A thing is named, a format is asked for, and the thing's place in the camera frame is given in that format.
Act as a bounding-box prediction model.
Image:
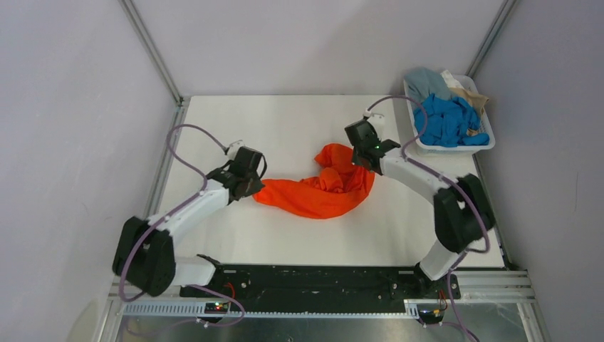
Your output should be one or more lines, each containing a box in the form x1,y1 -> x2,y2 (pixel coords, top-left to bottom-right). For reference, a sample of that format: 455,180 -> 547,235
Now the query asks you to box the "orange t shirt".
253,143 -> 375,219

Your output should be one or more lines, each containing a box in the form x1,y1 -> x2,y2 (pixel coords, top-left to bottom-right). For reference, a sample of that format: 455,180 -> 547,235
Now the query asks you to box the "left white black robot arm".
112,143 -> 267,296

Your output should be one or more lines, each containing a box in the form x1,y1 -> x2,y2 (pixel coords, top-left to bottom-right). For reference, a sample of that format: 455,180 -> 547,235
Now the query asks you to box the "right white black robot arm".
345,119 -> 495,298

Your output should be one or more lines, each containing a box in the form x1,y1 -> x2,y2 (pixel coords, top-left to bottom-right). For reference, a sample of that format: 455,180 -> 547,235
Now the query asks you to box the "white plastic laundry basket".
407,71 -> 496,155

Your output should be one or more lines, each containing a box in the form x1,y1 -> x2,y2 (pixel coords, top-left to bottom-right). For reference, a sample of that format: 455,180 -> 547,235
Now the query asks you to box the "grey blue t shirt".
403,67 -> 453,103

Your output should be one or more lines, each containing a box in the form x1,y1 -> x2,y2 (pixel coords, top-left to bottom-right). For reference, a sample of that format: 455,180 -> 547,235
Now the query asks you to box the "beige t shirt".
440,70 -> 490,120

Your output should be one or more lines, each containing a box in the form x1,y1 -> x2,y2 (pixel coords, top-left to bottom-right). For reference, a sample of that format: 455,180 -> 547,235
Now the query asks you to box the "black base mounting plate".
207,264 -> 461,314

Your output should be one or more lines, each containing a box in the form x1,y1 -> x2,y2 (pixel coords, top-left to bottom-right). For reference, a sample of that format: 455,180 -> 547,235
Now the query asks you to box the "left controller board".
204,301 -> 230,315

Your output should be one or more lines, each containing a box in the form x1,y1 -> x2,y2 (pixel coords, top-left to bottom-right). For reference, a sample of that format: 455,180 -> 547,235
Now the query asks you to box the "controller board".
204,301 -> 230,315
417,309 -> 444,326

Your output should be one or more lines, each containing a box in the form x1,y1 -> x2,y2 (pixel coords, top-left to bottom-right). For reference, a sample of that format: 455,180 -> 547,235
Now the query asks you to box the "right controller board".
417,309 -> 444,326

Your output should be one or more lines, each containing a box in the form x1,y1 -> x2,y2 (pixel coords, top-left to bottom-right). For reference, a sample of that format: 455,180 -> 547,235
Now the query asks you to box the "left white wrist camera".
224,140 -> 245,160

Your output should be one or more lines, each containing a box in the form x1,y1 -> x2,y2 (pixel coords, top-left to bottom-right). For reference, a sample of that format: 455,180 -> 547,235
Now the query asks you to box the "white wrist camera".
224,140 -> 245,160
363,110 -> 385,129

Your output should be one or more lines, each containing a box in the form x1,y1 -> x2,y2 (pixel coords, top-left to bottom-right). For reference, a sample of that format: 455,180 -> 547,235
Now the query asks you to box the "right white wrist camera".
363,110 -> 385,129

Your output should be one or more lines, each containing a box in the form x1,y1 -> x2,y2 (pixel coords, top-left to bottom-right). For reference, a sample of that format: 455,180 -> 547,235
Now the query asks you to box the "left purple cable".
118,123 -> 246,329

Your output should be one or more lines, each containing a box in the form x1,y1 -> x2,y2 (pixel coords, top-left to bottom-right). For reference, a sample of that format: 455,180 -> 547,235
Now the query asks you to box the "purple cable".
118,123 -> 246,329
365,95 -> 491,342

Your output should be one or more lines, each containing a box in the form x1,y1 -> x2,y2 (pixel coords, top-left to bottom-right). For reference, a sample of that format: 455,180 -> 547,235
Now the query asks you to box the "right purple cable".
365,95 -> 491,342

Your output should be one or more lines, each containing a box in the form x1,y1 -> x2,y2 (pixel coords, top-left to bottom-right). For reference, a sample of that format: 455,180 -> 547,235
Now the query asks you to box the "left aluminium corner post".
118,0 -> 184,106

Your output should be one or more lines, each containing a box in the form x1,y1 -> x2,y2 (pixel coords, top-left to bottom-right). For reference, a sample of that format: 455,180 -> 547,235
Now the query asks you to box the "aluminium corner post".
118,0 -> 184,106
465,0 -> 521,78

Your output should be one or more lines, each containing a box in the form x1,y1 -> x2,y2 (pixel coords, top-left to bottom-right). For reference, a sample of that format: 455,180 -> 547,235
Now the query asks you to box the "right aluminium corner post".
465,0 -> 521,78

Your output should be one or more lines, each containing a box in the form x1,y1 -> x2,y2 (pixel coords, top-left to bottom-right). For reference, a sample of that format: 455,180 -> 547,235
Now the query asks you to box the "aluminium front frame rail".
95,267 -> 551,341

